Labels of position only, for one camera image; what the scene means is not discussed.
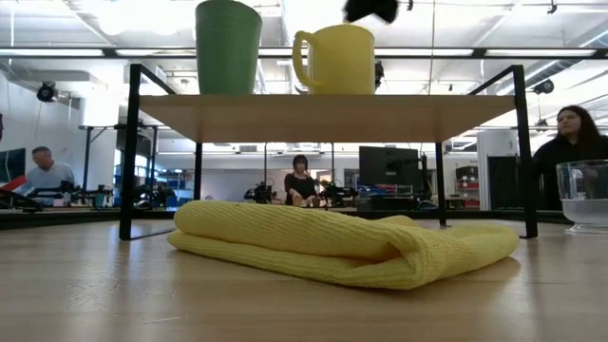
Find yellow plastic mug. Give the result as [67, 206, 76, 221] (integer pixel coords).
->
[291, 24, 377, 96]

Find green plastic cup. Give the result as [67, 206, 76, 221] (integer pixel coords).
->
[194, 0, 264, 96]

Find black computer monitor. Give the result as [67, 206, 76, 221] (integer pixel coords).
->
[357, 145, 423, 190]

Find person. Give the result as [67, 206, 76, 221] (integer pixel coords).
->
[531, 104, 608, 212]
[25, 145, 77, 197]
[283, 154, 319, 207]

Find red storage rack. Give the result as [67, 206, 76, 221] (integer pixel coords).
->
[454, 165, 481, 211]

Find black partition panel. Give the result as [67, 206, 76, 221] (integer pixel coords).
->
[487, 155, 536, 212]

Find yellow knitted cloth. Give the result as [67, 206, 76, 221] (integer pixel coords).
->
[166, 199, 521, 292]

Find clear glass cup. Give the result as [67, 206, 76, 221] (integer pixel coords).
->
[556, 159, 608, 236]

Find thin hanging cable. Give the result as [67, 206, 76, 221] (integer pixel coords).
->
[427, 0, 438, 96]

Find black overhead light frame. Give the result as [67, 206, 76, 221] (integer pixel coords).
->
[0, 46, 608, 61]

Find black ceiling camera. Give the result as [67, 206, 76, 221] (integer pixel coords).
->
[532, 78, 556, 96]
[36, 81, 58, 104]
[373, 60, 386, 92]

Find wooden shelf black metal frame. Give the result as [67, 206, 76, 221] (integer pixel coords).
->
[118, 63, 541, 241]

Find dark wall screen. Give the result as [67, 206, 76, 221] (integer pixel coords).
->
[0, 147, 28, 184]

